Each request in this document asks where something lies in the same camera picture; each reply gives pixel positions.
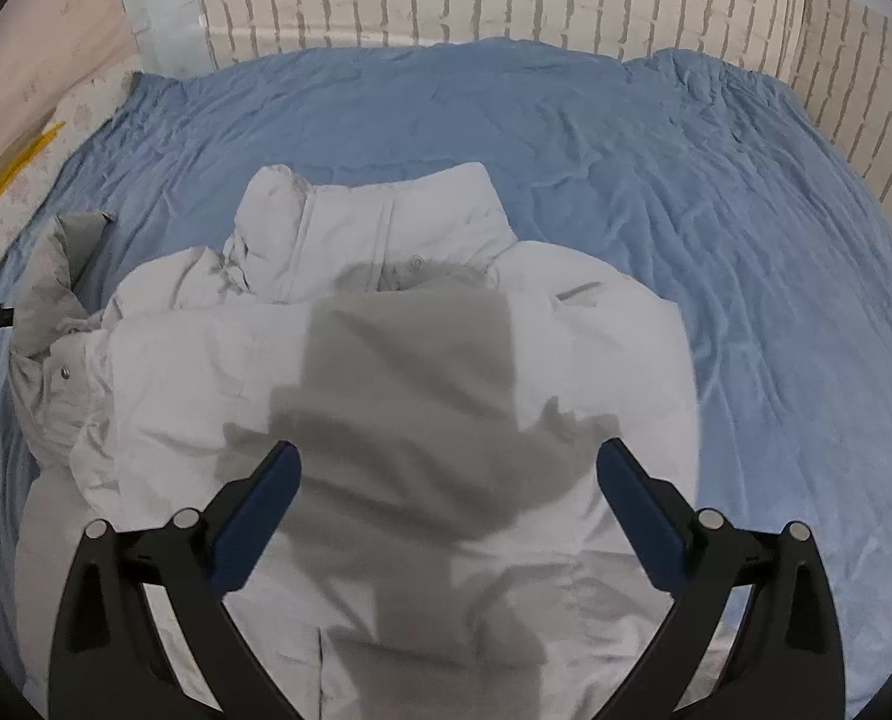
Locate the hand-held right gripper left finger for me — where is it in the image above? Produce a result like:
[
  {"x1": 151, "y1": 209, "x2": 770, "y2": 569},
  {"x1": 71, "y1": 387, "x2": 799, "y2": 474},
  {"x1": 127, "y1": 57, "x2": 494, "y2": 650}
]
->
[{"x1": 48, "y1": 441, "x2": 319, "y2": 720}]

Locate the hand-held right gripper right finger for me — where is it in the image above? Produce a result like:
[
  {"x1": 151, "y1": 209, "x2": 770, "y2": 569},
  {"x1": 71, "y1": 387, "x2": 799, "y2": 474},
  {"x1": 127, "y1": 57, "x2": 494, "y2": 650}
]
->
[{"x1": 597, "y1": 437, "x2": 846, "y2": 720}]

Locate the white padded jacket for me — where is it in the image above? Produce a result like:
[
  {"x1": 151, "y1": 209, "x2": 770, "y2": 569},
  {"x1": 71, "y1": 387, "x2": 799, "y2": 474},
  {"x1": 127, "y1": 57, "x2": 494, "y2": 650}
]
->
[{"x1": 7, "y1": 161, "x2": 739, "y2": 720}]

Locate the floral mattress cover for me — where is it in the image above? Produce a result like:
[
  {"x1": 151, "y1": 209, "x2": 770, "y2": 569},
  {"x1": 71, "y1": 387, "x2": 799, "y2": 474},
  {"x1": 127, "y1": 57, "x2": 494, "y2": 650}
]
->
[{"x1": 0, "y1": 71, "x2": 145, "y2": 293}]

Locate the blue bed sheet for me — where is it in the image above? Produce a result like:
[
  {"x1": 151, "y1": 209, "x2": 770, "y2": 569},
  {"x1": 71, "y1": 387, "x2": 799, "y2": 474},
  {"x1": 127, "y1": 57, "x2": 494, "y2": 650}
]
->
[{"x1": 0, "y1": 37, "x2": 892, "y2": 720}]

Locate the peach board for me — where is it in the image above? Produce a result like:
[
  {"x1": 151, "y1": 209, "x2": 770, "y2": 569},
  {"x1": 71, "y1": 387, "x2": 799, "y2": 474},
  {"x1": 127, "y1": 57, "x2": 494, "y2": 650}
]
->
[{"x1": 0, "y1": 0, "x2": 137, "y2": 205}]

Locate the silver foil strip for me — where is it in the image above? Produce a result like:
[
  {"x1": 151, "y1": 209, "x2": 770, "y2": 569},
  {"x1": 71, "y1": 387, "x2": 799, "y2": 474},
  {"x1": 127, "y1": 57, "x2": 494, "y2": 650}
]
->
[{"x1": 112, "y1": 0, "x2": 216, "y2": 77}]

